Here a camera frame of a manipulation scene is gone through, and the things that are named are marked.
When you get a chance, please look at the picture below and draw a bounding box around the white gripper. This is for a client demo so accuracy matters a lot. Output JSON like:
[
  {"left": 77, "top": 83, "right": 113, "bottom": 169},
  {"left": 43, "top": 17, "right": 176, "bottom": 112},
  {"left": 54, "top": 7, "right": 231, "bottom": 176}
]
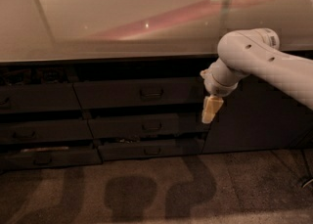
[{"left": 201, "top": 61, "right": 239, "bottom": 124}]

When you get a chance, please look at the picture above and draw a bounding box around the dark drawer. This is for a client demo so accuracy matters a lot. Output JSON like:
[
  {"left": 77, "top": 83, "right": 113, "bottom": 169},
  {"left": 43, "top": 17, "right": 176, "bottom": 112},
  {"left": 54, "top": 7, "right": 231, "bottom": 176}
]
[
  {"left": 87, "top": 112, "right": 211, "bottom": 140},
  {"left": 98, "top": 138, "right": 204, "bottom": 160},
  {"left": 0, "top": 147, "right": 102, "bottom": 170},
  {"left": 0, "top": 83, "right": 80, "bottom": 113},
  {"left": 73, "top": 77, "right": 204, "bottom": 109},
  {"left": 0, "top": 119, "right": 92, "bottom": 144}
]

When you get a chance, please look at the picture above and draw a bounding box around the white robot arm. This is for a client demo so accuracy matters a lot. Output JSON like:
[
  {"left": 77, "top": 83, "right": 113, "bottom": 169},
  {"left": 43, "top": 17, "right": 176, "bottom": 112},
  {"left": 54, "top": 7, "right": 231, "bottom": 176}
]
[{"left": 201, "top": 28, "right": 313, "bottom": 123}]

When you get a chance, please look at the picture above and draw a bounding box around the dark cabinet frame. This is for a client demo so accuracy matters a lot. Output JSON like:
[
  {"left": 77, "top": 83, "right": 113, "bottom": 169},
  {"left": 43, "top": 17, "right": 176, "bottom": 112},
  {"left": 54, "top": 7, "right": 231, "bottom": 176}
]
[{"left": 0, "top": 50, "right": 313, "bottom": 171}]

